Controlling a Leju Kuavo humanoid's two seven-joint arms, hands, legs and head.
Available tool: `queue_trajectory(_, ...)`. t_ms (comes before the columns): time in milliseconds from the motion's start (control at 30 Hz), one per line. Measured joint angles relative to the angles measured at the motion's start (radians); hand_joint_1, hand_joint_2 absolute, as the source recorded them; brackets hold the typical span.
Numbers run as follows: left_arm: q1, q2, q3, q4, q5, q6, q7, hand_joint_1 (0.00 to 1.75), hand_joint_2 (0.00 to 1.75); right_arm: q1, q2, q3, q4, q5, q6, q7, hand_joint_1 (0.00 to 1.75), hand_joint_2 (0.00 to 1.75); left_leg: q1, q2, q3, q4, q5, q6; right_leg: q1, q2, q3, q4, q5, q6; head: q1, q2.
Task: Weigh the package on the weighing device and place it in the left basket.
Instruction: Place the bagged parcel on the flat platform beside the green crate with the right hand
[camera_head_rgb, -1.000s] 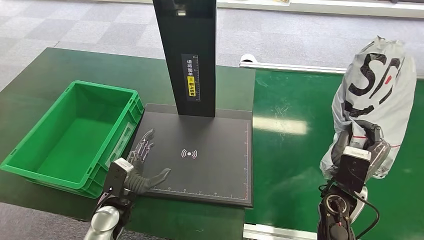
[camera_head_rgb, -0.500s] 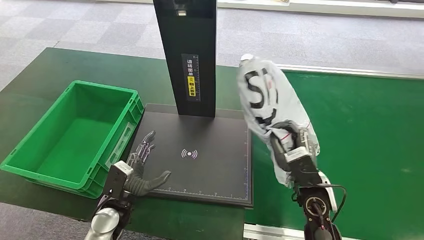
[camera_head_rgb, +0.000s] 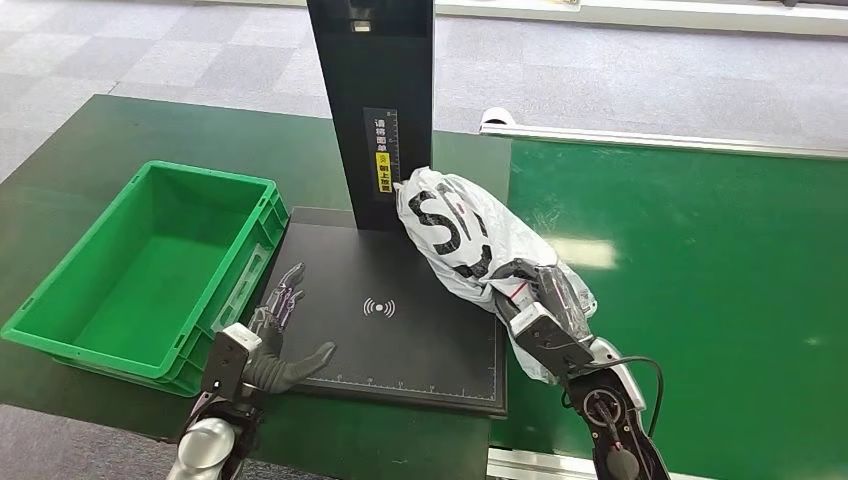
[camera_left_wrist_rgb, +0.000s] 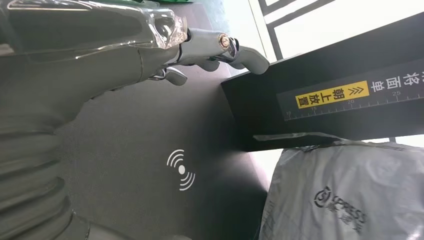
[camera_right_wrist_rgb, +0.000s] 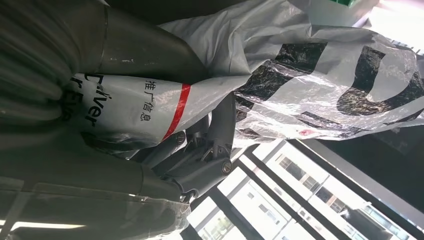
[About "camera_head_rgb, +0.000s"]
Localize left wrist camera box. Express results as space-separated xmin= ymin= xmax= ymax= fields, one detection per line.
xmin=198 ymin=323 xmax=263 ymax=405

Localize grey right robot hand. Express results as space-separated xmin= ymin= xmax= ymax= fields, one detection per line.
xmin=491 ymin=259 xmax=592 ymax=339

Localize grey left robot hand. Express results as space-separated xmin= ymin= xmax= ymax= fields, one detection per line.
xmin=248 ymin=262 xmax=337 ymax=393

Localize short silver conveyor rail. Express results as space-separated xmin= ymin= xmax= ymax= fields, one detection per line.
xmin=486 ymin=447 xmax=598 ymax=480

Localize long silver conveyor rail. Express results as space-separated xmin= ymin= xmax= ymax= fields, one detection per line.
xmin=478 ymin=122 xmax=848 ymax=161

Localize black weighing scanner device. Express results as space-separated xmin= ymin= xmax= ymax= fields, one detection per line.
xmin=254 ymin=0 xmax=508 ymax=419

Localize white plastic courier package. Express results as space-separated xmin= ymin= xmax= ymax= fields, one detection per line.
xmin=394 ymin=166 xmax=598 ymax=386

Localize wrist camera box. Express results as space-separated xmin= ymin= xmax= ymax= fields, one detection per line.
xmin=508 ymin=303 xmax=596 ymax=384
xmin=198 ymin=323 xmax=263 ymax=405

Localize green plastic crate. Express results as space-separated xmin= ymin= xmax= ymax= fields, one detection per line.
xmin=0 ymin=160 xmax=291 ymax=399

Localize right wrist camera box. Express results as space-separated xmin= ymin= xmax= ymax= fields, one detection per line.
xmin=508 ymin=303 xmax=596 ymax=384

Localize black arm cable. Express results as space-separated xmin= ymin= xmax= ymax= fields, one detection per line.
xmin=561 ymin=356 xmax=665 ymax=439

